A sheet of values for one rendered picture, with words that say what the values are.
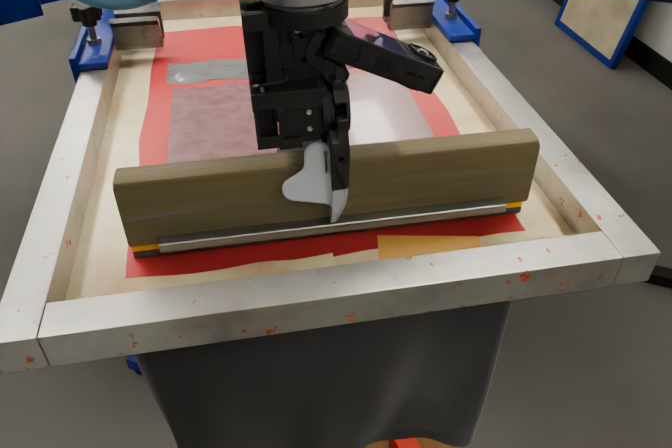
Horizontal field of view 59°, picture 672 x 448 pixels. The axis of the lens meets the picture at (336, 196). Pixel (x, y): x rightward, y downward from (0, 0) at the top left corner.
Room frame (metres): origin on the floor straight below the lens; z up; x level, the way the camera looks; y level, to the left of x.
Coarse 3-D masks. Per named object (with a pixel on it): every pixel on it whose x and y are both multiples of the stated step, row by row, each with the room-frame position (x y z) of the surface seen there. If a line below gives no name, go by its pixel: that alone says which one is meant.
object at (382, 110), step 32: (384, 32) 1.00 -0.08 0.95; (352, 96) 0.76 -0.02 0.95; (384, 96) 0.76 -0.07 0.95; (416, 96) 0.76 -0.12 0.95; (352, 128) 0.68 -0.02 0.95; (384, 128) 0.68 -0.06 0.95; (416, 128) 0.68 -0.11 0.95; (448, 128) 0.68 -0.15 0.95; (448, 224) 0.48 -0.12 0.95; (480, 224) 0.48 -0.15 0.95; (512, 224) 0.48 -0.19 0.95
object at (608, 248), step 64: (192, 0) 1.06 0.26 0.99; (448, 64) 0.86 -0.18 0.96; (64, 128) 0.62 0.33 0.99; (512, 128) 0.63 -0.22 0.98; (64, 192) 0.49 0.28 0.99; (576, 192) 0.49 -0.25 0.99; (64, 256) 0.41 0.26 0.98; (448, 256) 0.39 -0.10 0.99; (512, 256) 0.39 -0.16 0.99; (576, 256) 0.39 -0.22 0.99; (640, 256) 0.40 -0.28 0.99; (0, 320) 0.32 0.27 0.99; (64, 320) 0.32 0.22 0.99; (128, 320) 0.32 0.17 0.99; (192, 320) 0.32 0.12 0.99; (256, 320) 0.33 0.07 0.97; (320, 320) 0.34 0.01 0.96
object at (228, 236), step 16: (416, 208) 0.47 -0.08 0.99; (432, 208) 0.47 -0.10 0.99; (448, 208) 0.47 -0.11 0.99; (464, 208) 0.47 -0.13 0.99; (480, 208) 0.47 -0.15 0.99; (496, 208) 0.47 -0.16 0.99; (272, 224) 0.44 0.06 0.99; (288, 224) 0.44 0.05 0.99; (304, 224) 0.44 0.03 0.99; (320, 224) 0.44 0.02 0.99; (336, 224) 0.44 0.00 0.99; (352, 224) 0.44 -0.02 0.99; (368, 224) 0.45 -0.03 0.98; (384, 224) 0.45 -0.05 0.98; (160, 240) 0.42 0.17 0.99; (176, 240) 0.42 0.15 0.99; (192, 240) 0.42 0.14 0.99; (208, 240) 0.42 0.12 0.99; (224, 240) 0.42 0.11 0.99; (240, 240) 0.42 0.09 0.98; (256, 240) 0.43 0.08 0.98
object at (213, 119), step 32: (192, 32) 1.00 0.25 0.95; (224, 32) 1.00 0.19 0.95; (160, 64) 0.87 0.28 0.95; (160, 96) 0.76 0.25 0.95; (192, 96) 0.76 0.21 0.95; (224, 96) 0.76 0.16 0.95; (160, 128) 0.68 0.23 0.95; (192, 128) 0.68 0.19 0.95; (224, 128) 0.68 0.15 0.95; (160, 160) 0.60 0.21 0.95; (192, 160) 0.60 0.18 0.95; (128, 256) 0.43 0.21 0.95; (160, 256) 0.43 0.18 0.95; (192, 256) 0.43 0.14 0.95; (224, 256) 0.43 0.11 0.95; (256, 256) 0.43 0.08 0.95; (288, 256) 0.43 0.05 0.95
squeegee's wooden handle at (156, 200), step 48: (384, 144) 0.48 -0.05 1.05; (432, 144) 0.48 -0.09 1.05; (480, 144) 0.48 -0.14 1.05; (528, 144) 0.49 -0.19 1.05; (144, 192) 0.42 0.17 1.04; (192, 192) 0.43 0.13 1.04; (240, 192) 0.44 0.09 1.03; (384, 192) 0.46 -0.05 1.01; (432, 192) 0.47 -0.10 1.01; (480, 192) 0.48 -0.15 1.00; (528, 192) 0.49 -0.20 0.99; (144, 240) 0.42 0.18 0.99
